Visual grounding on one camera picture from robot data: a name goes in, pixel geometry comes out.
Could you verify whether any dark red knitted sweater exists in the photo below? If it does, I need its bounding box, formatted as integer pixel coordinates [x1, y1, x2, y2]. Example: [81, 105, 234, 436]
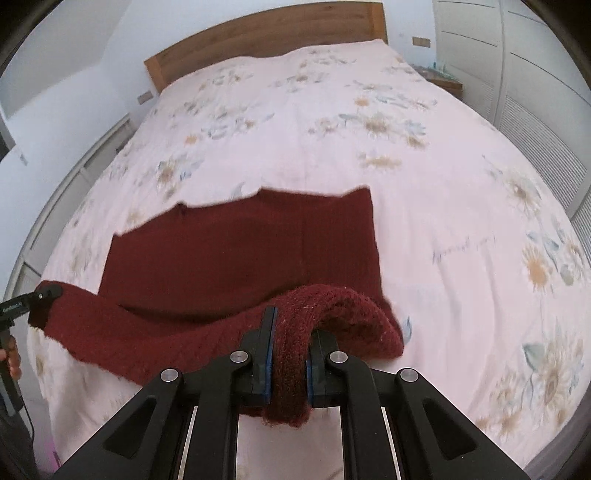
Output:
[29, 188, 404, 427]

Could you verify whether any person's left hand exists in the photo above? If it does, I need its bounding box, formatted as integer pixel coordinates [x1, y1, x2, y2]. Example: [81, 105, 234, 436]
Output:
[0, 335, 22, 381]

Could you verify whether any floral white bed sheet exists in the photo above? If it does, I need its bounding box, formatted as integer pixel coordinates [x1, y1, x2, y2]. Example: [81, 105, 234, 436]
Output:
[28, 41, 590, 479]

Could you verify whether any wooden nightstand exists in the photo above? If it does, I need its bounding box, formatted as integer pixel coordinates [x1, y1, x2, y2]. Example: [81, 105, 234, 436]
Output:
[413, 65, 463, 99]

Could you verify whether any white louvered wardrobe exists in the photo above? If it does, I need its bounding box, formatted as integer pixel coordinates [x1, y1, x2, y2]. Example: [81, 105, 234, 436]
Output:
[431, 0, 591, 259]

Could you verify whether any wooden headboard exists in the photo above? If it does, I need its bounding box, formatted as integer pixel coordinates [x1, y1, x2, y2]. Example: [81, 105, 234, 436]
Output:
[144, 1, 388, 92]

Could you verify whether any white window frame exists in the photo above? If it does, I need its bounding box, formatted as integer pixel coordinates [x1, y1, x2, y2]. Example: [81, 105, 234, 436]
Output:
[4, 115, 135, 299]

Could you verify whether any wall socket plate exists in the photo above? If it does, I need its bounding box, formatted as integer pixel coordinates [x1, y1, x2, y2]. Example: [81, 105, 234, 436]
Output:
[137, 91, 153, 105]

